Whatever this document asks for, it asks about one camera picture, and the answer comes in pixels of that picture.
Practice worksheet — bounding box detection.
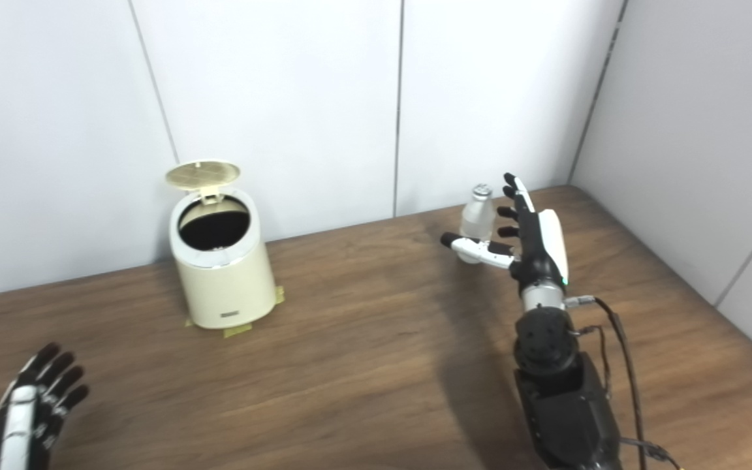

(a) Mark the cream-colored plastic bin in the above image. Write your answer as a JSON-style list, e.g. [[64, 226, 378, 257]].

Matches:
[[168, 189, 277, 330]]

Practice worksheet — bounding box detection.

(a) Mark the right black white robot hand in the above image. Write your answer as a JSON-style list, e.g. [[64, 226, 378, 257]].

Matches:
[[440, 172, 570, 288]]

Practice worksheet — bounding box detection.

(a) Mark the small white plastic bottle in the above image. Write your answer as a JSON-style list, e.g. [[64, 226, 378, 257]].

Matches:
[[458, 184, 498, 264]]

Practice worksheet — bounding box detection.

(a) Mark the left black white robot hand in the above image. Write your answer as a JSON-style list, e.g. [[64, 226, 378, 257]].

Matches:
[[0, 343, 90, 470]]

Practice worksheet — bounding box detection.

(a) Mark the round cream bin lid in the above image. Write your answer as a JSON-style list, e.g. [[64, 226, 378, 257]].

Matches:
[[165, 159, 242, 206]]

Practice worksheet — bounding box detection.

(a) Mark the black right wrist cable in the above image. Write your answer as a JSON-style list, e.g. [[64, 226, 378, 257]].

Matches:
[[565, 295, 680, 470]]

